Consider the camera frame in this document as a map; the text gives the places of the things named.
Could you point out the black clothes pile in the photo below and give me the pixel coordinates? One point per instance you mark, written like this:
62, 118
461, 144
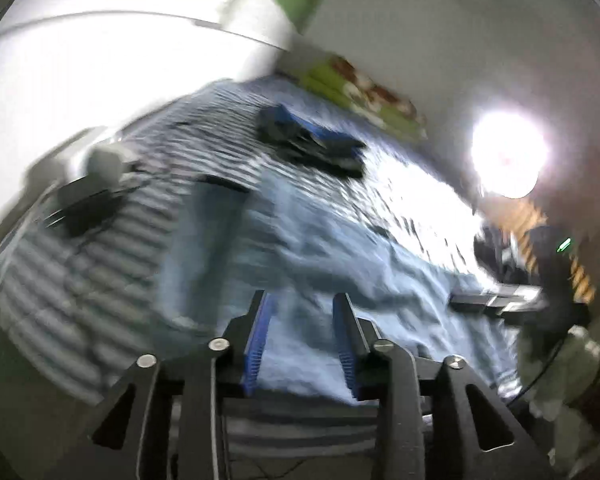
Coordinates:
495, 253

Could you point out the light blue denim jeans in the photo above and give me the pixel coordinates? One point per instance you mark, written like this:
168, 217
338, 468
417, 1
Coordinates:
229, 242

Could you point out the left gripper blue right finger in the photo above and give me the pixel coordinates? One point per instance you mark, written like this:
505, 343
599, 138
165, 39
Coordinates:
436, 420

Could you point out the black power adapter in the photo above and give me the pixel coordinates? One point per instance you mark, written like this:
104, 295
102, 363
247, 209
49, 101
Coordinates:
84, 204

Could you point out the stacked green floral blankets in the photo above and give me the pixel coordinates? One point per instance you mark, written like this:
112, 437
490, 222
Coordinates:
338, 81

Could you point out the white power strip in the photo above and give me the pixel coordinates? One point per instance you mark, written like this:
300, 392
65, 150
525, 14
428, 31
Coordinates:
110, 162

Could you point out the striped blue white quilt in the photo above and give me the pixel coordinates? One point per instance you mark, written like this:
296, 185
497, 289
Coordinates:
75, 312

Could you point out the wooden slatted railing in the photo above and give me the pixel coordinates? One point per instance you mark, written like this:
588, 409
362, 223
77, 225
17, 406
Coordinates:
548, 251

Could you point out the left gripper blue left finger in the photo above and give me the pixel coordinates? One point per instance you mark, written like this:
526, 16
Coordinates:
163, 418

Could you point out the folded blue grey garment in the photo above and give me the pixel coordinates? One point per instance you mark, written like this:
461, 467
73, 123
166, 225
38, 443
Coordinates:
308, 144

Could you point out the ring light on tripod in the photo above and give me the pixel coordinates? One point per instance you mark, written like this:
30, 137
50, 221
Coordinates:
508, 151

